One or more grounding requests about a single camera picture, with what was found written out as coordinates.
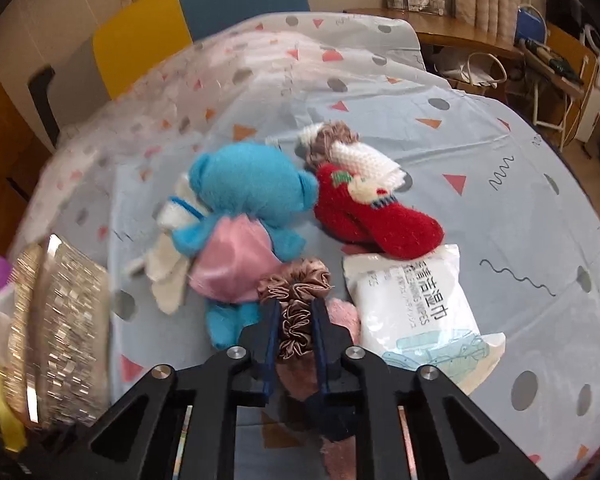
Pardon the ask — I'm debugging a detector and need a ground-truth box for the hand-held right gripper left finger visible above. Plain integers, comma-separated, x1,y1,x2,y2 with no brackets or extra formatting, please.
25,301,284,480

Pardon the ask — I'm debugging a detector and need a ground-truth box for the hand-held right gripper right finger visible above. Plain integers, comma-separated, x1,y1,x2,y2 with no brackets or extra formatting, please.
311,299,551,480

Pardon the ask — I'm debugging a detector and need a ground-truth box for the brown satin scrunchie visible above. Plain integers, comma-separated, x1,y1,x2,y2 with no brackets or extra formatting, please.
257,258,334,361

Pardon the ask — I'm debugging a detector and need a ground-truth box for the red knitted sock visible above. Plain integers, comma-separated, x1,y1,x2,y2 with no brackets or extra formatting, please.
312,162,446,256

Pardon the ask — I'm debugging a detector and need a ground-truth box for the blue teddy bear pink dress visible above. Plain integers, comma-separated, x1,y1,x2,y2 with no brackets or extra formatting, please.
172,142,321,351

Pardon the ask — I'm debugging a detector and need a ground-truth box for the brown and white knitted scarf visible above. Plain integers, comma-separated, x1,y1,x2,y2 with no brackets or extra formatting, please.
295,121,409,194

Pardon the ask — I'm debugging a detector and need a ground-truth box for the sparkly woven basket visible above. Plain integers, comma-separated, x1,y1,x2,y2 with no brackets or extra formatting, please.
2,232,114,431

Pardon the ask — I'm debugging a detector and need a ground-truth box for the pink fluffy cloth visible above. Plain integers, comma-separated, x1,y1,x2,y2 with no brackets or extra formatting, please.
272,297,364,480

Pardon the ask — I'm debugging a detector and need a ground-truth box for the white wet wipes pack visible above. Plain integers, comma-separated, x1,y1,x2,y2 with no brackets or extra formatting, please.
342,244,507,394

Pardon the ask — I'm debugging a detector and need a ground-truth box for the white patterned quilt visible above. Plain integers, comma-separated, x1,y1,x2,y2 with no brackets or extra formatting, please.
20,30,301,241

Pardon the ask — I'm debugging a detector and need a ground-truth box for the white bag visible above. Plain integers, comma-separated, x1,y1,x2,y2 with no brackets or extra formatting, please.
437,52,509,89

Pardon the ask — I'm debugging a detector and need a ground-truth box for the wooden wardrobe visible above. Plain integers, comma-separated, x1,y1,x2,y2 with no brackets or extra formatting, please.
0,45,57,233

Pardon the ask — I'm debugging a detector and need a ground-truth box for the wooden desk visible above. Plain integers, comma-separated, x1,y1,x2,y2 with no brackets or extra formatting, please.
344,7,526,106

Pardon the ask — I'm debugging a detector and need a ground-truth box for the multicoloured padded headboard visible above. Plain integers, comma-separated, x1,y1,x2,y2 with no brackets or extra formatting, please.
27,0,311,146

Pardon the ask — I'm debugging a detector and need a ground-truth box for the cluttered wooden side table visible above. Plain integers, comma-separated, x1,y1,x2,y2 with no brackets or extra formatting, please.
522,25,600,147

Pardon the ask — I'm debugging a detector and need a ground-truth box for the blue chair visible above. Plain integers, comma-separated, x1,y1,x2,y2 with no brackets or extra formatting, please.
514,5,549,52

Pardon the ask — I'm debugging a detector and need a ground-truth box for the black television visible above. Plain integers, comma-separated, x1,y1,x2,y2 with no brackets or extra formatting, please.
547,0,589,27

